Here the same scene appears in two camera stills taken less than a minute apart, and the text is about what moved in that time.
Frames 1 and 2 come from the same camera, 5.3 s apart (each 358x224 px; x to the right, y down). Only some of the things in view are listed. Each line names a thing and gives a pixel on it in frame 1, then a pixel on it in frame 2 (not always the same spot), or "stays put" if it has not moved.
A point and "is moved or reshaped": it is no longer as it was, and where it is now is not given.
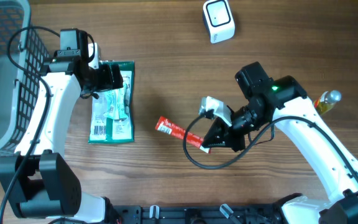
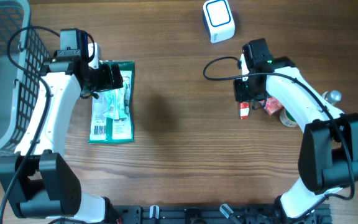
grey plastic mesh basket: x=12 y=58 stays put
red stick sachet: x=169 y=127 is moved or reshaped
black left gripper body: x=102 y=79 stays put
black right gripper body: x=235 y=135 → x=252 y=94
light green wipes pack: x=116 y=102 stays put
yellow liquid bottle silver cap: x=326 y=100 stays put
